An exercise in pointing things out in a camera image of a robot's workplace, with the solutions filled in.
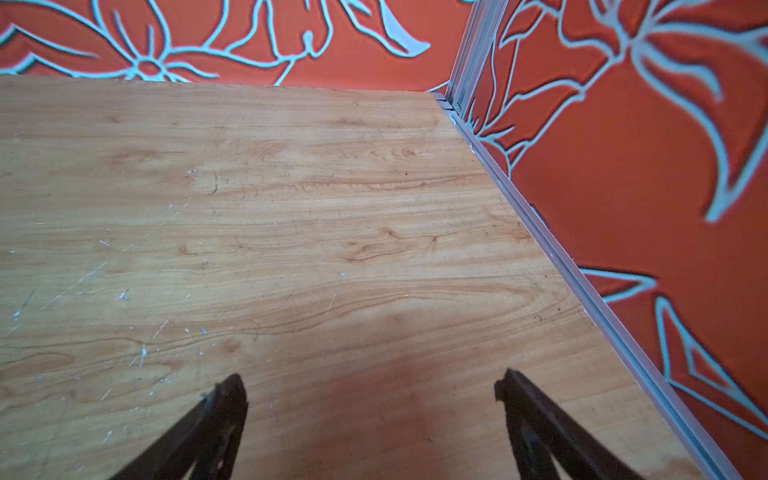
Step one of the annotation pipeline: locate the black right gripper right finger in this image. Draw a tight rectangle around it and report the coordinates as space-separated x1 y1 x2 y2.
494 369 640 479

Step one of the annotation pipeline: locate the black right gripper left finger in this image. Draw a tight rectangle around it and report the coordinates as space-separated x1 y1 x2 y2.
113 374 248 479

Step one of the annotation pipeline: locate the aluminium frame corner post right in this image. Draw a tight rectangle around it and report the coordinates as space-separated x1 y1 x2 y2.
445 0 508 114

